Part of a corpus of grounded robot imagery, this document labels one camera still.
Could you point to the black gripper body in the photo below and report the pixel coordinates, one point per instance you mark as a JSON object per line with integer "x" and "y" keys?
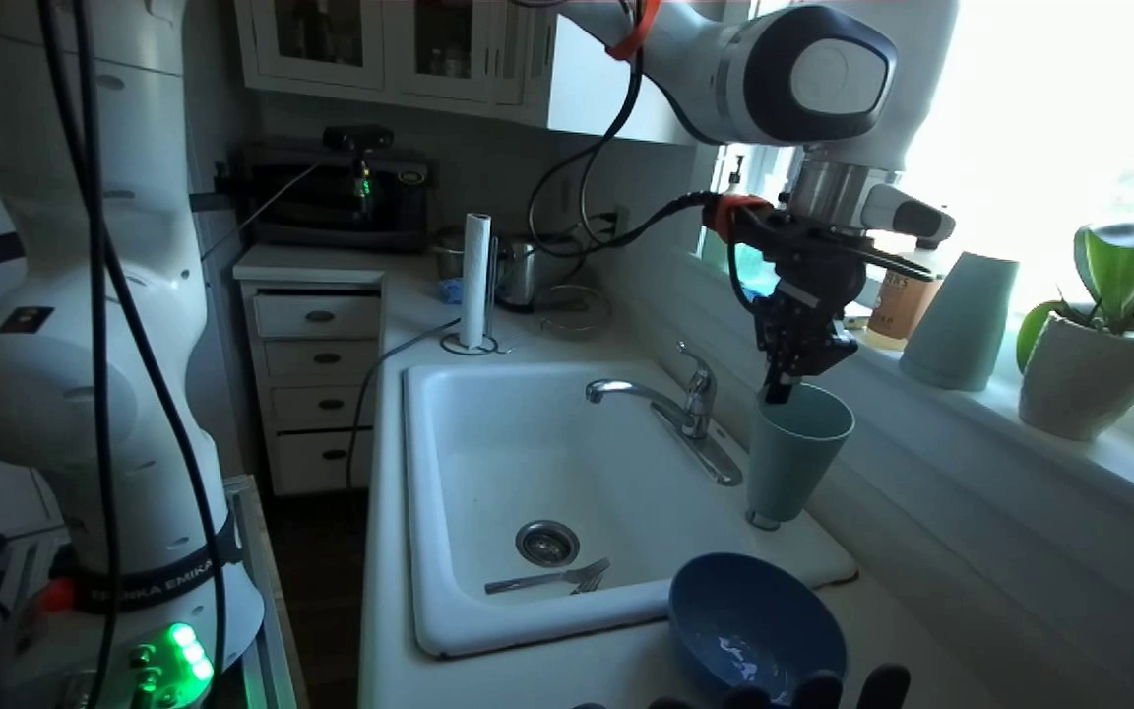
{"x": 816, "y": 269}

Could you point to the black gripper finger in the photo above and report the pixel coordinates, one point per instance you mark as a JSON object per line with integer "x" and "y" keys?
{"x": 826, "y": 355}
{"x": 780, "y": 353}

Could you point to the light teal plastic cup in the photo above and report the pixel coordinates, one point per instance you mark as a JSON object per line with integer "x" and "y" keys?
{"x": 792, "y": 447}

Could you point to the blue plastic bowl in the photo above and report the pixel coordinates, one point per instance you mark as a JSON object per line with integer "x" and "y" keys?
{"x": 745, "y": 623}

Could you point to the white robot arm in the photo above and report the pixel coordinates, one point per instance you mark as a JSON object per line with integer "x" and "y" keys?
{"x": 99, "y": 333}

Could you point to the amber soap pump bottle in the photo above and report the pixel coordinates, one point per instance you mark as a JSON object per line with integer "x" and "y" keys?
{"x": 902, "y": 296}

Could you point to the chrome sink faucet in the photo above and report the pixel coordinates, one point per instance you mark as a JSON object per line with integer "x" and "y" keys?
{"x": 690, "y": 413}

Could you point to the light blue ceramic vase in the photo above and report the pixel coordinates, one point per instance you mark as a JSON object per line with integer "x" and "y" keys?
{"x": 955, "y": 342}

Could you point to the white potted plant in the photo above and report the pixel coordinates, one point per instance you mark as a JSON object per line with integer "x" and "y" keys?
{"x": 1077, "y": 355}

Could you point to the metal canister on counter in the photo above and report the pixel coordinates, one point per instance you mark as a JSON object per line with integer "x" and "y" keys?
{"x": 517, "y": 275}

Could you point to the white kitchen sink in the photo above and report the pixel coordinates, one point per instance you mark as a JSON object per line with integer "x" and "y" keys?
{"x": 510, "y": 468}

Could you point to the utensil in sink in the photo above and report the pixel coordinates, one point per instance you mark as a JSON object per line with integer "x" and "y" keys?
{"x": 586, "y": 577}

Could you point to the white upper cabinet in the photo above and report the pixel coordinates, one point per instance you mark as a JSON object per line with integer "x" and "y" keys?
{"x": 510, "y": 61}

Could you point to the white drawer cabinet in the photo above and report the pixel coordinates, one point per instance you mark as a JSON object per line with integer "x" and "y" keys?
{"x": 313, "y": 328}

